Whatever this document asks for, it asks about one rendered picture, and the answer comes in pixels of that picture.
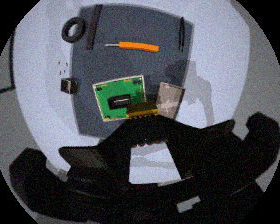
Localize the dark grey work mat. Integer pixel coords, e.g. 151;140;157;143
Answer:
69;3;195;140

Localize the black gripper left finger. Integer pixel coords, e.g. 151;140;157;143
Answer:
58;119;131;190

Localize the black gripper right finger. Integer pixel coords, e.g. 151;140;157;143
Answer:
156;115;236;180

